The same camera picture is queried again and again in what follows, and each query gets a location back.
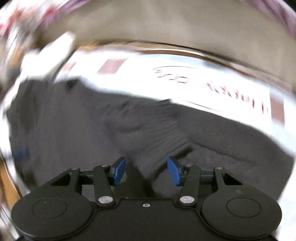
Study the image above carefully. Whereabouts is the dark grey cable-knit sweater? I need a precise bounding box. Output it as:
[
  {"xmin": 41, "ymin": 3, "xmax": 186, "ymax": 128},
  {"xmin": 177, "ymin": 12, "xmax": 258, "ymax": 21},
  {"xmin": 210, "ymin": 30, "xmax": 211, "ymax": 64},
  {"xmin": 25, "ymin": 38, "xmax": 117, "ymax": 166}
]
[{"xmin": 6, "ymin": 80, "xmax": 293, "ymax": 199}]

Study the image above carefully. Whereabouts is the white folded garment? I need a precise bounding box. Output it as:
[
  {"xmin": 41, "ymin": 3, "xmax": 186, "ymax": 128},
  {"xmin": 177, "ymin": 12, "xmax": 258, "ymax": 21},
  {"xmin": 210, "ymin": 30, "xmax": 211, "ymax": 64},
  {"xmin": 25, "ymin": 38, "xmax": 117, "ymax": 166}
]
[{"xmin": 20, "ymin": 31, "xmax": 76, "ymax": 80}]

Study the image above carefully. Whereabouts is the beige mattress side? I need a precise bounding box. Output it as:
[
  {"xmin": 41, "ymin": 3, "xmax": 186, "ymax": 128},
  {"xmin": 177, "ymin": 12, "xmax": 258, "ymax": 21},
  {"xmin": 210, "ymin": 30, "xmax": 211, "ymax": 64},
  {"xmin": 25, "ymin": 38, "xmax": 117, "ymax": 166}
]
[{"xmin": 40, "ymin": 1, "xmax": 295, "ymax": 84}]

